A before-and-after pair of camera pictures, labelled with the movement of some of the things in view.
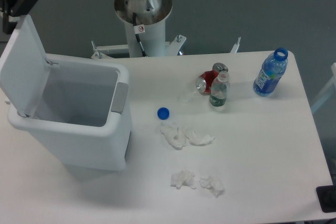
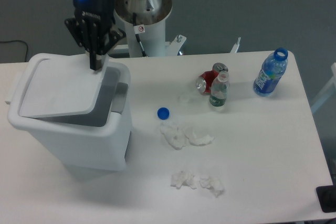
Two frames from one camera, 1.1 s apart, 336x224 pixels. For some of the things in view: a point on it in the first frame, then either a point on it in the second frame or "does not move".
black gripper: x=14 y=0 to x=96 y=0
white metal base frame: x=173 y=47 does not move
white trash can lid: x=24 y=67 to x=62 y=86
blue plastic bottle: x=273 y=66 does not move
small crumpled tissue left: x=183 y=178 does not move
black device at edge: x=326 y=198 does not move
